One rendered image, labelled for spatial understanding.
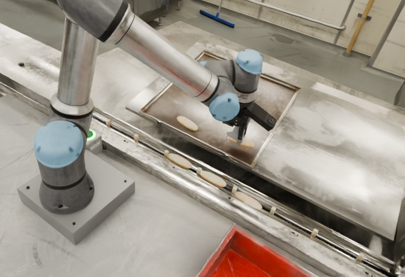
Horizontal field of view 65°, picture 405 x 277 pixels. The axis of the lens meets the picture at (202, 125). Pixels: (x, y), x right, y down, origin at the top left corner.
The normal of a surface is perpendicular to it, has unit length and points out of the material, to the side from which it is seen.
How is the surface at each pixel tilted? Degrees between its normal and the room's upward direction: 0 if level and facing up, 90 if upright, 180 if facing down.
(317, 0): 90
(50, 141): 7
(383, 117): 10
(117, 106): 0
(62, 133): 7
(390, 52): 90
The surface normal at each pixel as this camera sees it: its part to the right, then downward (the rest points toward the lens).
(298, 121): 0.04, -0.67
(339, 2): -0.50, 0.50
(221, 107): 0.14, 0.63
